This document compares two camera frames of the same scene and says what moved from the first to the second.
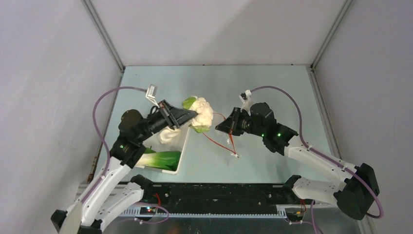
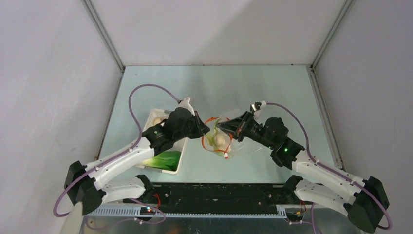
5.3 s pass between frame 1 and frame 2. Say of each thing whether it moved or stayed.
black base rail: stayed
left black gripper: moved
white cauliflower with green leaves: moved
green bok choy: stayed
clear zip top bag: moved
